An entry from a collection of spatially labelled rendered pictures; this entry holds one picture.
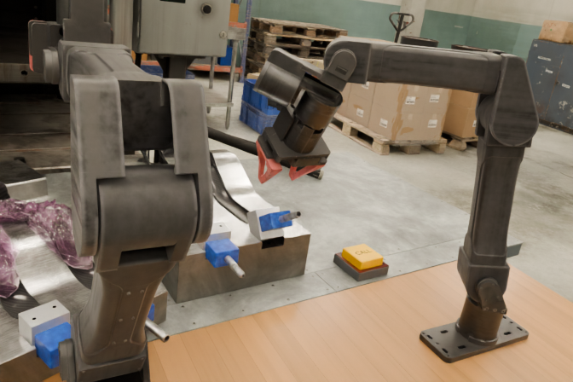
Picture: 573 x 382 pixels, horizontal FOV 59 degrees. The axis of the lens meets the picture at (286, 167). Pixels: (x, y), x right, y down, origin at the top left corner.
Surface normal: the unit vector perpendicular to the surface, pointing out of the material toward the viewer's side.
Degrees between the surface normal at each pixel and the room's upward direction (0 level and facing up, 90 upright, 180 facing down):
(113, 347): 119
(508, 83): 90
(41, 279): 22
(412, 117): 84
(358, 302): 0
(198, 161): 63
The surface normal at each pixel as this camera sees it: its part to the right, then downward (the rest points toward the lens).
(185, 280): 0.54, 0.35
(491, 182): -0.15, 0.36
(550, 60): -0.92, 0.00
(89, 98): 0.47, -0.11
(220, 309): 0.13, -0.94
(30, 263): 0.48, -0.67
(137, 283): 0.33, 0.77
